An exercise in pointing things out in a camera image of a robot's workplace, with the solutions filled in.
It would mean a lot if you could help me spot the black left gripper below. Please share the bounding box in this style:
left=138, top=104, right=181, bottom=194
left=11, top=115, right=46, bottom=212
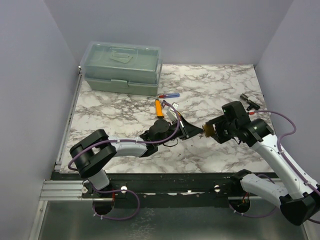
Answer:
left=156, top=115, right=203, bottom=147

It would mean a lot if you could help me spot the brass padlock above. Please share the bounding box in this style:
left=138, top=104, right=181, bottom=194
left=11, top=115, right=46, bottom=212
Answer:
left=202, top=124, right=216, bottom=138

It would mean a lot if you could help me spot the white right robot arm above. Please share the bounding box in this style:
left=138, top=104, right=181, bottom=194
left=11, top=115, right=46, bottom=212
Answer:
left=202, top=101, right=320, bottom=226

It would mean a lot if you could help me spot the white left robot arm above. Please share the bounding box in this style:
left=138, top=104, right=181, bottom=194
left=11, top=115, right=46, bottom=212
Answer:
left=68, top=116, right=204, bottom=198

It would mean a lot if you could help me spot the orange utility knife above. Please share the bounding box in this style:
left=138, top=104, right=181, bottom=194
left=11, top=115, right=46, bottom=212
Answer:
left=154, top=98, right=164, bottom=119

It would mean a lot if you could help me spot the black T-shaped connector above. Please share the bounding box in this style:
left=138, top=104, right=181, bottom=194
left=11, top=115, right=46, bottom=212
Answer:
left=240, top=93, right=261, bottom=111

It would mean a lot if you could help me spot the red blue screwdriver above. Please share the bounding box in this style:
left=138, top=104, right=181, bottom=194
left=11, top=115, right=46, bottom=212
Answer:
left=147, top=93, right=180, bottom=99

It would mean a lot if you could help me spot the green plastic toolbox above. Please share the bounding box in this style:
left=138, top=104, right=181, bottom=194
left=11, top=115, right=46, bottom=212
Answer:
left=80, top=42, right=163, bottom=97

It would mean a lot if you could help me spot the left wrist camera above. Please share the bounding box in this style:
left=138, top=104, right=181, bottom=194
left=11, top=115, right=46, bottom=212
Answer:
left=166, top=102, right=179, bottom=122

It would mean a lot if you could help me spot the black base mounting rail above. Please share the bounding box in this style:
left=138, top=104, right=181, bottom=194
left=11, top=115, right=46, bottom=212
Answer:
left=82, top=173, right=245, bottom=209

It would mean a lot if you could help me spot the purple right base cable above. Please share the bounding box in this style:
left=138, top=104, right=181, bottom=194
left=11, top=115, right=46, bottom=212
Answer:
left=232, top=204, right=278, bottom=218

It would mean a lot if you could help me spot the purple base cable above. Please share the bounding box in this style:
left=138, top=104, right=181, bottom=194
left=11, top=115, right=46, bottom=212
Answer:
left=232, top=204, right=278, bottom=218
left=87, top=187, right=141, bottom=221

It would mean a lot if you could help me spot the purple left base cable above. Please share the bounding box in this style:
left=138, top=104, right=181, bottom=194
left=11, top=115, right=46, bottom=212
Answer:
left=87, top=187, right=141, bottom=221

